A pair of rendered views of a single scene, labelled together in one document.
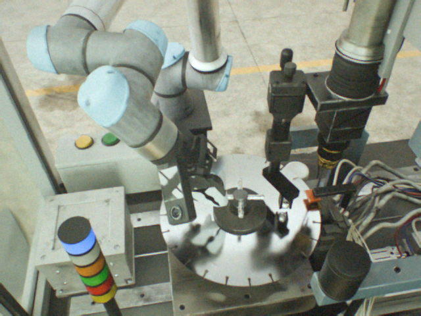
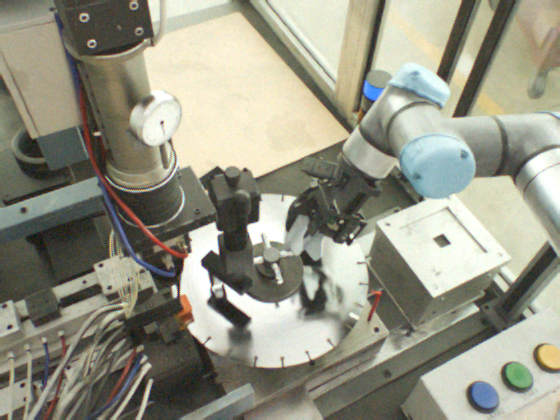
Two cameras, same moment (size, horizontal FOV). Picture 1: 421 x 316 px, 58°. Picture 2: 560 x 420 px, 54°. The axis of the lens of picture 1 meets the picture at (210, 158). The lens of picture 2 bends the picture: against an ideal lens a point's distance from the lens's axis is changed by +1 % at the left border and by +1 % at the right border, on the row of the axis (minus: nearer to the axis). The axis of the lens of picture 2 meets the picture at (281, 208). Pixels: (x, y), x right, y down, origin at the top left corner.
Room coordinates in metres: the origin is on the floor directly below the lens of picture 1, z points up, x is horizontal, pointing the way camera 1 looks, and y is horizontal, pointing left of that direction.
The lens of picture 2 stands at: (0.90, -0.23, 1.75)
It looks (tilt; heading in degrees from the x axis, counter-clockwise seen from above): 53 degrees down; 157
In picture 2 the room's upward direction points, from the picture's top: 4 degrees clockwise
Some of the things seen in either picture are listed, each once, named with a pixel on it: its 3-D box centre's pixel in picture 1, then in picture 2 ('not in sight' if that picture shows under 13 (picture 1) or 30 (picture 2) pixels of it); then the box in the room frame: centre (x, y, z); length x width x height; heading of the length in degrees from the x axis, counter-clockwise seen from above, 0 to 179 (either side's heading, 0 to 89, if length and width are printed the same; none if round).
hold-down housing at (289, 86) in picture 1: (283, 115); (234, 222); (0.51, -0.13, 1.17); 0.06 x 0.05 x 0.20; 90
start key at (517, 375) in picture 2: (110, 139); (516, 377); (0.75, 0.27, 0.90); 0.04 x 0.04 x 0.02
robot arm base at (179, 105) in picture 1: (170, 95); not in sight; (1.07, 0.13, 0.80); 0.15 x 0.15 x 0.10
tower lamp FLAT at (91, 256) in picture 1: (83, 247); (374, 100); (0.29, 0.19, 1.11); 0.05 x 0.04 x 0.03; 9
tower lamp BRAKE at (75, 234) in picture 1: (77, 235); (378, 85); (0.29, 0.19, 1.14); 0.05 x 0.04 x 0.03; 9
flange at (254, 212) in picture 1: (239, 207); (270, 267); (0.47, -0.06, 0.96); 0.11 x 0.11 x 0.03
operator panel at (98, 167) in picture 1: (116, 162); (493, 384); (0.73, 0.26, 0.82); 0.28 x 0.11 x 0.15; 99
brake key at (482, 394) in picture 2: not in sight; (482, 397); (0.76, 0.20, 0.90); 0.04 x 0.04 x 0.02
